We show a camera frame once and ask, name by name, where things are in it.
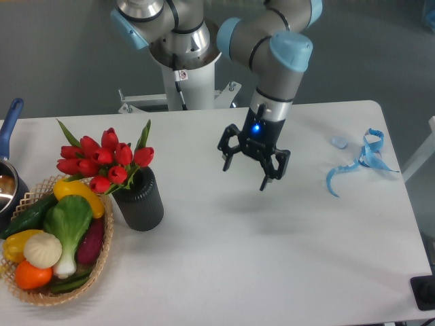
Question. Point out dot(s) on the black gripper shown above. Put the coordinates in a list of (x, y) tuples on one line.
[(260, 139)]

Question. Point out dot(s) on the red tulip bouquet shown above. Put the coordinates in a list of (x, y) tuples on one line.
[(110, 165)]

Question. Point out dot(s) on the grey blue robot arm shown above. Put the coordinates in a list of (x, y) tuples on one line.
[(272, 46)]

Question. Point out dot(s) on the dark grey ribbed vase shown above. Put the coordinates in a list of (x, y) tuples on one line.
[(141, 206)]

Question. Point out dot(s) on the small light blue cap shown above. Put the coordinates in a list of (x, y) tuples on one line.
[(339, 142)]

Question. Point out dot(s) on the blue ribbon strip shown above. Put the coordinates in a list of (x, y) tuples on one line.
[(369, 157)]

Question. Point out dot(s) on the purple sweet potato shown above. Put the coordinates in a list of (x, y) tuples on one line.
[(92, 243)]

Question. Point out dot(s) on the green bok choy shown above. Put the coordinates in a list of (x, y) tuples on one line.
[(68, 220)]

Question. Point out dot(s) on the black device at edge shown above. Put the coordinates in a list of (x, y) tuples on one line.
[(423, 291)]

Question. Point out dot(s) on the green cucumber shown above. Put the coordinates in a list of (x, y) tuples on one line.
[(32, 218)]

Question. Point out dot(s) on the white steamed bun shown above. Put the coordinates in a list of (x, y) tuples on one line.
[(42, 250)]

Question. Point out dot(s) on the green pea pods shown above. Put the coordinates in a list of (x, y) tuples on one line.
[(70, 284)]

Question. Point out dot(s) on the woven bamboo basket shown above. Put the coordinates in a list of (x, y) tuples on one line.
[(41, 296)]

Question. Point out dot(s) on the yellow bell pepper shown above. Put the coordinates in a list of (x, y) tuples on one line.
[(13, 246)]

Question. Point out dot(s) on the orange fruit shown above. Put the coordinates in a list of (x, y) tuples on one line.
[(29, 277)]

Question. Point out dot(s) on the blue handled saucepan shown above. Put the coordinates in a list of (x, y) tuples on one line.
[(13, 187)]

